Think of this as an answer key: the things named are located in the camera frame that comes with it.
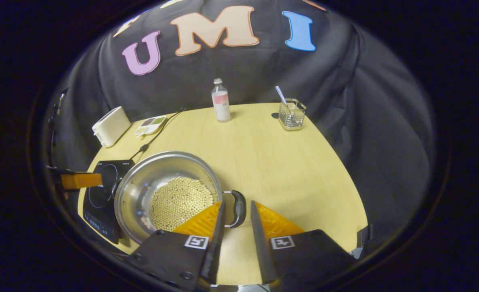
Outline black backdrop cloth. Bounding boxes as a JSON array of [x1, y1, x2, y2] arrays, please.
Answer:
[[45, 0, 436, 244]]

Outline clear glass cup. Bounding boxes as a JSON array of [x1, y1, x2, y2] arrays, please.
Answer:
[[278, 99, 307, 131]]

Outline steel pot with black handles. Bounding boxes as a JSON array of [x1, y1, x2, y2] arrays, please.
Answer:
[[114, 151, 247, 245]]

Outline black power cable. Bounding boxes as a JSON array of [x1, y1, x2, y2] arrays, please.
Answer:
[[129, 107, 187, 161]]

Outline striped drinking straw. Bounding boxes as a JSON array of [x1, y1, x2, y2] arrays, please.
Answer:
[[275, 86, 289, 107]]

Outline pile of soybeans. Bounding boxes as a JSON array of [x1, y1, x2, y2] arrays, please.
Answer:
[[148, 176, 214, 232]]

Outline black induction cooktop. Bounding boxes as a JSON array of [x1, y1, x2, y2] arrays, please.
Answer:
[[82, 159, 135, 245]]

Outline white divided bean dish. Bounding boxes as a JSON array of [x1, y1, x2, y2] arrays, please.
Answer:
[[133, 116, 167, 136]]

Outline small clear bottle pink label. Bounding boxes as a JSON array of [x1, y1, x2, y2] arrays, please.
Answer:
[[211, 78, 231, 123]]

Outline white toaster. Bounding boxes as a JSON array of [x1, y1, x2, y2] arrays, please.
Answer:
[[92, 106, 131, 148]]

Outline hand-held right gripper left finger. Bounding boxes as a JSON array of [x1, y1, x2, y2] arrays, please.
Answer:
[[126, 201, 227, 292]]

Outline black table clamp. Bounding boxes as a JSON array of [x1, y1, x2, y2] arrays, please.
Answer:
[[356, 224, 374, 248]]

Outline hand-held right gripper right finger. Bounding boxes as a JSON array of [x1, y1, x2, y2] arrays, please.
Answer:
[[250, 201, 355, 284]]

